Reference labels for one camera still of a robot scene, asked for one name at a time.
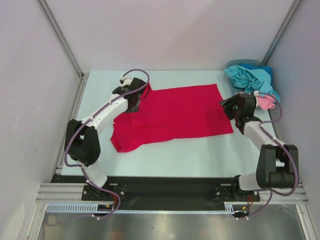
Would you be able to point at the pink t shirt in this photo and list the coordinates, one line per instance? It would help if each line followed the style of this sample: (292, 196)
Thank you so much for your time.
(266, 102)

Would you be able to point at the light blue cable duct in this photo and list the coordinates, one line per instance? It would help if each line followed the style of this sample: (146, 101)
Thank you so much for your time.
(88, 208)
(238, 207)

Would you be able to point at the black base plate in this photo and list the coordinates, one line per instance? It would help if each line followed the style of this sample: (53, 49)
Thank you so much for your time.
(164, 193)

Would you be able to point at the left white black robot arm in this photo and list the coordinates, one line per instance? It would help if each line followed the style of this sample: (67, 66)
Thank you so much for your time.
(82, 146)

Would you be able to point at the aluminium frame post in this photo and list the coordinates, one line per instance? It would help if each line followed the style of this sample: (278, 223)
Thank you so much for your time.
(282, 29)
(53, 23)

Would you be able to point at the right aluminium frame post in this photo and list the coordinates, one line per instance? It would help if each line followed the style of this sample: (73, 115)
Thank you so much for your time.
(282, 29)

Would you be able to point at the red t shirt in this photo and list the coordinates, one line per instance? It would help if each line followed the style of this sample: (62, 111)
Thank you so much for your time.
(168, 114)

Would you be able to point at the light blue t shirt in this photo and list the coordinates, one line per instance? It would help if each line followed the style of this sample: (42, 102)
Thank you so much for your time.
(250, 80)

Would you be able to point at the grey plastic bin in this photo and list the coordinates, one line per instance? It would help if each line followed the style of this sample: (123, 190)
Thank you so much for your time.
(245, 61)

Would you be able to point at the dark blue t shirt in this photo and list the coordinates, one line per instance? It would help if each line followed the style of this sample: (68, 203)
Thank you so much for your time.
(266, 68)

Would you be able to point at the left light blue cable duct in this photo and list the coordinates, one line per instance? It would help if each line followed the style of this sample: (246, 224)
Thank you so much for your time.
(88, 208)

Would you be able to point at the right light blue cable duct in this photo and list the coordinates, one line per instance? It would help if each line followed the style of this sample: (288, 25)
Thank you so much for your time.
(238, 207)

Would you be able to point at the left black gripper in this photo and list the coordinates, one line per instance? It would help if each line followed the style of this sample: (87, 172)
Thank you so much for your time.
(134, 109)

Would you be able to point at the left aluminium frame post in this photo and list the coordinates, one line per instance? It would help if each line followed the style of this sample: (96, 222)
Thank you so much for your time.
(53, 23)

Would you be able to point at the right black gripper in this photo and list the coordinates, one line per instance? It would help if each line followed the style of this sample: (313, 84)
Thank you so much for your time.
(228, 107)

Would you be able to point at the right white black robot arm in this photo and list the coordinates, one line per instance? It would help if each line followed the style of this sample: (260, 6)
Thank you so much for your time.
(277, 168)

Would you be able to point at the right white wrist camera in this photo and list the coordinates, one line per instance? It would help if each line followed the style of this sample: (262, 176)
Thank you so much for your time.
(256, 95)

